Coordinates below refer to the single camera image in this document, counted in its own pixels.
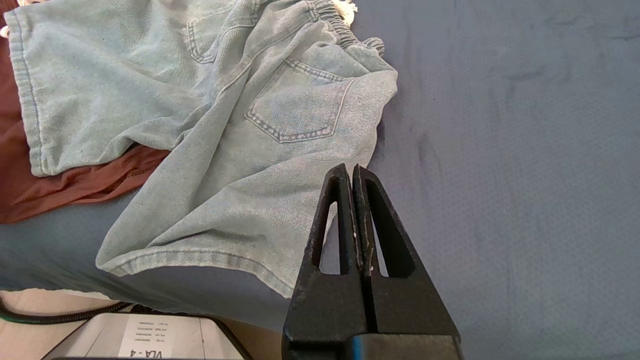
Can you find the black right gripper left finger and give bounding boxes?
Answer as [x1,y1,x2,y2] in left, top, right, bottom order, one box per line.
[281,164,368,360]

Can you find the black corrugated hose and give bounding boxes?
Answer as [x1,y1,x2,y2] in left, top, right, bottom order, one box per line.
[0,297,132,326]

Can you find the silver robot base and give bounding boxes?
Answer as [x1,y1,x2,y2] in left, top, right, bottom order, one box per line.
[42,312,254,360]

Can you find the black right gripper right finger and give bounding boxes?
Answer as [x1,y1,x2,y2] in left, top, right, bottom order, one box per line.
[352,164,462,360]

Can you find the rust brown shorts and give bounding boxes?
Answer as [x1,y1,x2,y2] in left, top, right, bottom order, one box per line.
[0,0,172,224]

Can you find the light blue denim jeans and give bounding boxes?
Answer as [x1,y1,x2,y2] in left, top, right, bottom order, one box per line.
[0,0,399,299]

